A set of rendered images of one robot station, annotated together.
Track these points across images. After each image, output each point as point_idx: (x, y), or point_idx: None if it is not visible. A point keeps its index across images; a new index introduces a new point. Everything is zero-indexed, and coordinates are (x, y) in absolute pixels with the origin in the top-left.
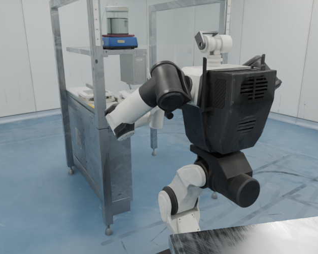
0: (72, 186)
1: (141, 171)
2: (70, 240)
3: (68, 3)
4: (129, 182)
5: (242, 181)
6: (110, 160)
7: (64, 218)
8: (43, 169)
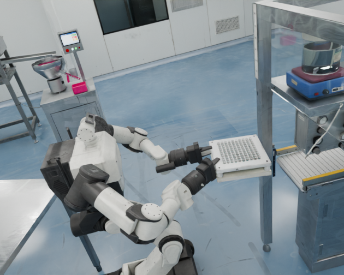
0: None
1: None
2: (259, 220)
3: None
4: (312, 247)
5: (73, 214)
6: (300, 204)
7: (293, 213)
8: None
